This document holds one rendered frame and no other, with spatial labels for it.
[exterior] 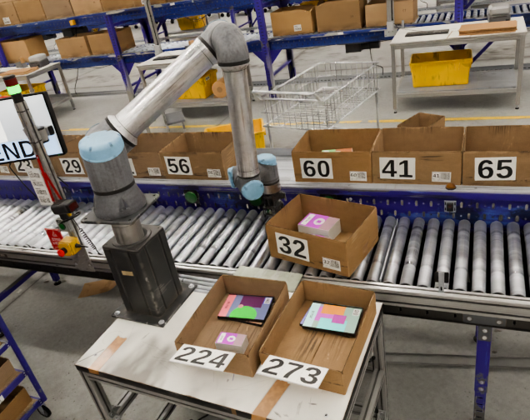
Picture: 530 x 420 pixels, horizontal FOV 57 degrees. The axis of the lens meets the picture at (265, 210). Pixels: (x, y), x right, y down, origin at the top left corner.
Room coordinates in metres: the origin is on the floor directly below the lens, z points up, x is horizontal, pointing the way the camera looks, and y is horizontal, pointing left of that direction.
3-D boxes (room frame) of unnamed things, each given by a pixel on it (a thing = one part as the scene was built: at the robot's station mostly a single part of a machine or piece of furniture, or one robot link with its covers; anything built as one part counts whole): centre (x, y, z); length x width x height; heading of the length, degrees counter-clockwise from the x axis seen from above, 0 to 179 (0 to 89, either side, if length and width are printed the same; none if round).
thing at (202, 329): (1.39, 0.18, 0.80); 0.38 x 0.28 x 0.10; 153
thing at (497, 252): (1.55, -0.88, 0.72); 0.52 x 0.05 x 0.05; 154
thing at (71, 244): (2.08, 0.94, 0.84); 0.15 x 0.09 x 0.07; 64
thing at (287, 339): (1.25, -0.11, 0.80); 0.38 x 0.28 x 0.10; 149
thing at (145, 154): (2.81, 0.63, 0.97); 0.39 x 0.29 x 0.17; 64
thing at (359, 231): (1.81, -0.23, 0.83); 0.39 x 0.29 x 0.17; 50
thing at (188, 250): (2.16, 0.34, 0.72); 0.52 x 0.05 x 0.05; 154
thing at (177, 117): (6.01, 1.03, 0.21); 0.50 x 0.42 x 0.44; 98
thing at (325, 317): (1.33, -0.17, 0.78); 0.19 x 0.14 x 0.02; 63
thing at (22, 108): (2.15, 0.95, 1.11); 0.12 x 0.05 x 0.88; 64
